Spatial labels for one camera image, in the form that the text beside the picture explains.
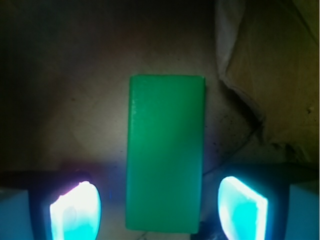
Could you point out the green rectangular block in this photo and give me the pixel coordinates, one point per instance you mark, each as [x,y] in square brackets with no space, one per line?
[165,152]

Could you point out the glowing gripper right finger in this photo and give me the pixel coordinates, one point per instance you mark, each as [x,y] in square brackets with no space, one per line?
[270,201]

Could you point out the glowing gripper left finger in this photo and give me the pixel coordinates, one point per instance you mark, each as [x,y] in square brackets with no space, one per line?
[48,205]

